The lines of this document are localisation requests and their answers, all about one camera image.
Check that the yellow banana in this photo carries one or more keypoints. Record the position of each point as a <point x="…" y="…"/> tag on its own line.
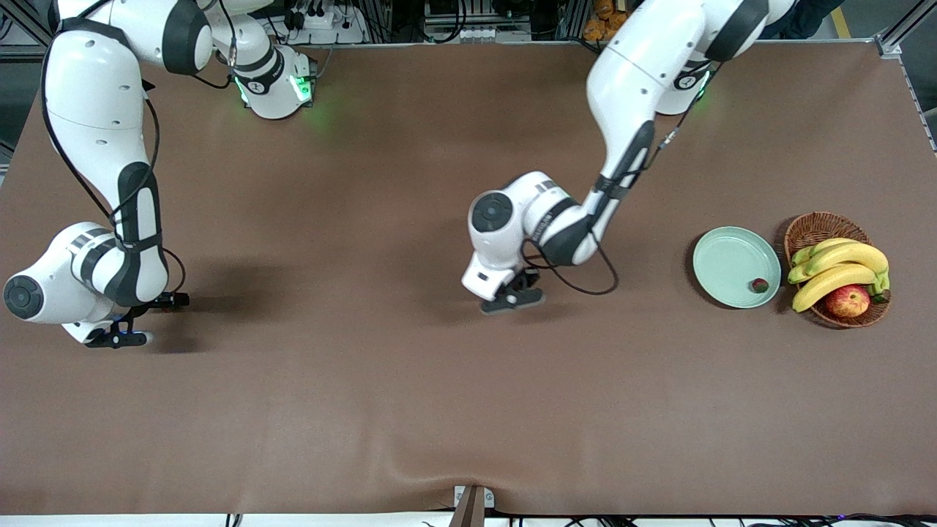
<point x="805" y="253"/>
<point x="831" y="284"/>
<point x="849" y="253"/>

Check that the aluminium frame rail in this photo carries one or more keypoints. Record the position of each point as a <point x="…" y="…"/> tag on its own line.
<point x="889" y="44"/>

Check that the white power strip with plugs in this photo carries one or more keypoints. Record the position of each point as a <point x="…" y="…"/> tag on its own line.
<point x="322" y="22"/>

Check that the brown wicker basket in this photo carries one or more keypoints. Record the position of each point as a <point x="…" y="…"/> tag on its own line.
<point x="816" y="227"/>

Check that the brown camera post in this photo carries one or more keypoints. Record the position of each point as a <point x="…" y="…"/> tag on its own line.
<point x="470" y="512"/>

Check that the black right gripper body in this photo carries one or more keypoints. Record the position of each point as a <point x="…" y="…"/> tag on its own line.
<point x="162" y="300"/>

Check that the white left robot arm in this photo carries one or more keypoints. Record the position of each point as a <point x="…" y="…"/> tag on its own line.
<point x="644" y="66"/>

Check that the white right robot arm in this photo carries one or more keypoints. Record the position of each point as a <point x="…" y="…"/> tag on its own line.
<point x="95" y="110"/>

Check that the brown table mat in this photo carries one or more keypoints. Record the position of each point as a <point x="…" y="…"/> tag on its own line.
<point x="468" y="402"/>

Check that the pale green round plate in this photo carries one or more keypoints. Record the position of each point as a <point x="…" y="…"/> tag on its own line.
<point x="732" y="263"/>

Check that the red green strawberry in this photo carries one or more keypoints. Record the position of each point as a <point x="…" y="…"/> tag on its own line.
<point x="759" y="285"/>

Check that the red yellow apple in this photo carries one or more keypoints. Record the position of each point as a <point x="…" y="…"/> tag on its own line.
<point x="848" y="301"/>

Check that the white metal bracket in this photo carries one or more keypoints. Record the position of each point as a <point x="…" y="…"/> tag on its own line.
<point x="460" y="498"/>

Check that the orange pastry pile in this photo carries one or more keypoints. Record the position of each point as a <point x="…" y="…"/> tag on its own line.
<point x="596" y="29"/>

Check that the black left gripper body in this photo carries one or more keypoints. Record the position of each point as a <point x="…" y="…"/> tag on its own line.
<point x="525" y="279"/>

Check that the long white socket strip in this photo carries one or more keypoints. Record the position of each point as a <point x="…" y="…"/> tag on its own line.
<point x="476" y="34"/>

